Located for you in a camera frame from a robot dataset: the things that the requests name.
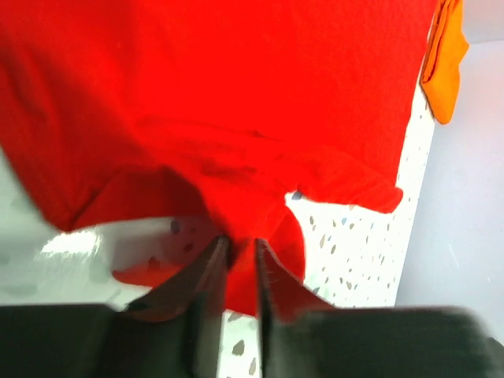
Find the folded orange t shirt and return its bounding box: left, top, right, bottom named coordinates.
left=420, top=0, right=469, bottom=124

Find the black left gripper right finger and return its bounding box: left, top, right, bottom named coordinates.
left=255, top=239, right=503, bottom=377

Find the red t shirt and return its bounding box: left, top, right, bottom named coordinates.
left=1, top=1, right=436, bottom=315

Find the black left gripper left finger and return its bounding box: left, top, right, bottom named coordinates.
left=1, top=236, right=230, bottom=377

